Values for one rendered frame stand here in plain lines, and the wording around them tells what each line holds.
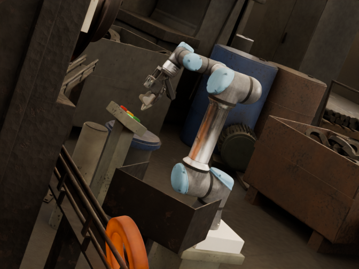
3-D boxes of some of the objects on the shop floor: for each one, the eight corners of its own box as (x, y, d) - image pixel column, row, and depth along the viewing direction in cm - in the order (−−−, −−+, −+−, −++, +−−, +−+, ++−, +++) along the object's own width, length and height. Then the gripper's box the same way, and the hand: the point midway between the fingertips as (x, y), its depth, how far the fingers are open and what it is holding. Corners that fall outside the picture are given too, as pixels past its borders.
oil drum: (252, 169, 577) (293, 72, 558) (218, 143, 625) (254, 54, 606) (302, 180, 609) (342, 89, 590) (265, 154, 657) (301, 70, 638)
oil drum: (198, 156, 551) (239, 54, 532) (166, 129, 599) (203, 36, 580) (253, 167, 583) (293, 72, 564) (219, 142, 631) (255, 53, 612)
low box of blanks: (390, 262, 462) (432, 177, 448) (326, 260, 416) (369, 165, 402) (298, 201, 531) (332, 125, 517) (234, 192, 484) (268, 109, 471)
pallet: (365, 143, 1010) (373, 125, 1003) (321, 130, 977) (330, 110, 971) (325, 119, 1117) (332, 102, 1110) (285, 106, 1085) (292, 88, 1078)
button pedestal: (81, 236, 315) (125, 116, 302) (65, 213, 334) (106, 99, 321) (111, 240, 323) (155, 123, 311) (93, 216, 343) (134, 106, 330)
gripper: (156, 63, 309) (128, 99, 310) (164, 69, 302) (135, 106, 302) (168, 73, 314) (140, 109, 315) (177, 79, 307) (148, 116, 307)
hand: (144, 108), depth 310 cm, fingers closed
